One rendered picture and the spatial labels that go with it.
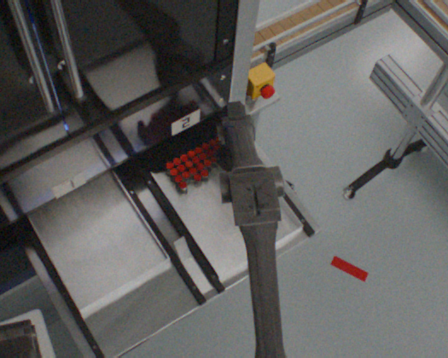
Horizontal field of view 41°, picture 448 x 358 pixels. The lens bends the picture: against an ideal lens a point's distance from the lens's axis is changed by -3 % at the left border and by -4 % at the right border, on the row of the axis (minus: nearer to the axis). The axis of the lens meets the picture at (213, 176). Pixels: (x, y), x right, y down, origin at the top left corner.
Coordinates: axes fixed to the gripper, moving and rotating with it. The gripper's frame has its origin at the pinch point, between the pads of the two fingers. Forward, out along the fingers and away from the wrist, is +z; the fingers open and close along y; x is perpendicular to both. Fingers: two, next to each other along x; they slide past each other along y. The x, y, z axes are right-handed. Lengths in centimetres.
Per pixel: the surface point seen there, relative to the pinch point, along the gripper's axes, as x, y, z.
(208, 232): 15.5, -5.5, 4.1
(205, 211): 11.8, -1.0, 4.3
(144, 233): 27.2, 6.4, 4.2
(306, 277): -23, -29, 93
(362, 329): -21, -59, 92
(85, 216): 34.6, 21.2, 4.4
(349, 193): -64, -19, 91
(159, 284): 34.4, -6.0, 4.1
